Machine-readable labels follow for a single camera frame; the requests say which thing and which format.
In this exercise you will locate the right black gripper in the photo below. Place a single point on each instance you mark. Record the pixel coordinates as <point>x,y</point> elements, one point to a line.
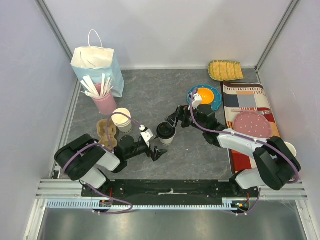
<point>182,117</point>

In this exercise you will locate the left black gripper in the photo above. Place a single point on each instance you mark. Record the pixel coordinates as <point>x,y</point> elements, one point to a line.
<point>157,153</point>

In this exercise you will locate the single white paper cup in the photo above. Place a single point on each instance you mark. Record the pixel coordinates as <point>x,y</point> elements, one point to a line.
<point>167,141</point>

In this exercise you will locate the black plastic cup lid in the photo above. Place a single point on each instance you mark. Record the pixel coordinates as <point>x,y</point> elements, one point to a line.
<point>165,131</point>

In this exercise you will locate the stack of white paper cups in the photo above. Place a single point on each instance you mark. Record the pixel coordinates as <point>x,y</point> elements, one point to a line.
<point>121,120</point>

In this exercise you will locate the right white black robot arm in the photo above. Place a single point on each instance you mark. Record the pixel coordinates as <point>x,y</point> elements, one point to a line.
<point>276,165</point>

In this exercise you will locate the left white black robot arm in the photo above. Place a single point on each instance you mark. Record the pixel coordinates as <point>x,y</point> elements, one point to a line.
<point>82,158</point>

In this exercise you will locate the orange bowl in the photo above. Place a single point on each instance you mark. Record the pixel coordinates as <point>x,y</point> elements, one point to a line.
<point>207,95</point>

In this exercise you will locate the blue dotted plate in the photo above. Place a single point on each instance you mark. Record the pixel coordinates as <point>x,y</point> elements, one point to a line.
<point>217,100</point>

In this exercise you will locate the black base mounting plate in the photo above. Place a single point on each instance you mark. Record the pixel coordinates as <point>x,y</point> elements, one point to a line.
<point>125,190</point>

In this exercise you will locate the brown cardboard cup carrier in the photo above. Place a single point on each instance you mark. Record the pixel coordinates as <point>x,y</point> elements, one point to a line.
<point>107,133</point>

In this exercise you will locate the yellow woven tray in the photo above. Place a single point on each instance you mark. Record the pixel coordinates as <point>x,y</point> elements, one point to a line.
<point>225,70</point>

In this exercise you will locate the pink straw holder cup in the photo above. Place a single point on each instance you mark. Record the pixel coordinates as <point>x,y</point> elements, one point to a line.
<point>106,105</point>

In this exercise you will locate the colourful patterned placemat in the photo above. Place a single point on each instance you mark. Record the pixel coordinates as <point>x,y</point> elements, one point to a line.
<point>239,97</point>

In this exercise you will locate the pink dotted plate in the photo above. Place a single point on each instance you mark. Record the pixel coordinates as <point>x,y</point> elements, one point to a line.
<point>252,124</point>

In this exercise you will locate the white wrapped straws bundle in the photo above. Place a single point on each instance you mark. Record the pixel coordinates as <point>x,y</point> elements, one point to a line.
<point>96,90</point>

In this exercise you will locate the light blue paper bag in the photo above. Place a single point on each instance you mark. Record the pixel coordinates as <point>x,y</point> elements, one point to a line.
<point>96,61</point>

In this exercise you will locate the light blue mug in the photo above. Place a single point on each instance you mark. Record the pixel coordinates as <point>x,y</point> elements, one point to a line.
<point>291,148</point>

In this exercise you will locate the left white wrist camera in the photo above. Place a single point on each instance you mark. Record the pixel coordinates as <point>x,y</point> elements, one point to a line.
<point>146,134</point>

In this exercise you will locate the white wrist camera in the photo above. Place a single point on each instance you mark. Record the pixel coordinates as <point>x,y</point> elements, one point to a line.
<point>146,134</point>
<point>196,101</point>

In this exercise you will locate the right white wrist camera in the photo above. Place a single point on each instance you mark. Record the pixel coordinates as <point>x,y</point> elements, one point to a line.
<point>196,101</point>

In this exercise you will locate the slotted cable duct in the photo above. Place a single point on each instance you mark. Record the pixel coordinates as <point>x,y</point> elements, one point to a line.
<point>160,203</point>

